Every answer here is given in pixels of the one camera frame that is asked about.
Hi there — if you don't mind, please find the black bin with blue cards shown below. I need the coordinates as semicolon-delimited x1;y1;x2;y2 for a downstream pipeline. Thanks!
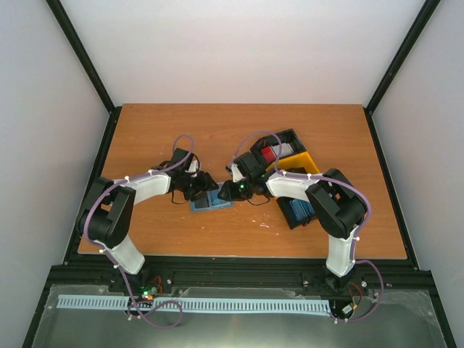
276;197;316;230

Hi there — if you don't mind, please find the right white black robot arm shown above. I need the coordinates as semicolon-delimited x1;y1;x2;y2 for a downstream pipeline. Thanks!
218;152;372;290

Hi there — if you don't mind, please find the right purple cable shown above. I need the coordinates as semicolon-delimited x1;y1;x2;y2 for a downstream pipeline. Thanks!
230;130;385;323

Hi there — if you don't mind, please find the black frame post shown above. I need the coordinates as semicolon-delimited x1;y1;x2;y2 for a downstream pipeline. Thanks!
46;0;123;113
365;0;442;113

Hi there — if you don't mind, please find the light blue slotted cable duct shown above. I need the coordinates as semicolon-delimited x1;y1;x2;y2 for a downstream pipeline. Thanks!
56;294;331;316

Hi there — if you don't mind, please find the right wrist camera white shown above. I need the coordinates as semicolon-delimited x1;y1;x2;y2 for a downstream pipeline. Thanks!
225;163;244;183

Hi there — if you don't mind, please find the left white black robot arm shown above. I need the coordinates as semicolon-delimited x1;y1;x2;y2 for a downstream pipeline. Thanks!
76;148;219;292

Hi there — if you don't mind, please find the white card stack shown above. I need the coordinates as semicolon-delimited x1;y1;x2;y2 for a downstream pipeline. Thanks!
273;143;294;158

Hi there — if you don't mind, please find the black bin with red cards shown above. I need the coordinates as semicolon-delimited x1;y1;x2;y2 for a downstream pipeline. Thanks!
250;128;306;167

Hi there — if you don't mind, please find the yellow bin with dark cards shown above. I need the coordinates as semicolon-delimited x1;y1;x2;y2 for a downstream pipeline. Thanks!
278;152;320;174

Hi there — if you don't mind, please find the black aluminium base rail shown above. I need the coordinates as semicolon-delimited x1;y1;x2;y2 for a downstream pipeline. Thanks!
108;254;434;298

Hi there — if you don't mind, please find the right black frame post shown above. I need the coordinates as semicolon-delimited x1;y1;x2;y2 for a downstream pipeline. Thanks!
365;0;442;113

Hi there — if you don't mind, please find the blue card stack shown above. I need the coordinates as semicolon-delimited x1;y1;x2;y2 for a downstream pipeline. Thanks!
289;199;315;220

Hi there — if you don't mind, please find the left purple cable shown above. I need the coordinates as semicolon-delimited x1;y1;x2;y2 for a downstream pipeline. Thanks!
85;134;196;329

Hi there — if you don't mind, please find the left black frame post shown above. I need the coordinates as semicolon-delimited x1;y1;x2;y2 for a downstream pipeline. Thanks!
46;0;123;113

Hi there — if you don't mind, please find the purple cable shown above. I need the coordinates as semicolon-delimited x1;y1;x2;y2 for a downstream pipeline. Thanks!
85;134;196;329
230;130;385;323

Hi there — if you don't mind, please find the blue card holder wallet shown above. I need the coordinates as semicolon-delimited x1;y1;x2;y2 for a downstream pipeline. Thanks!
190;189;233;212

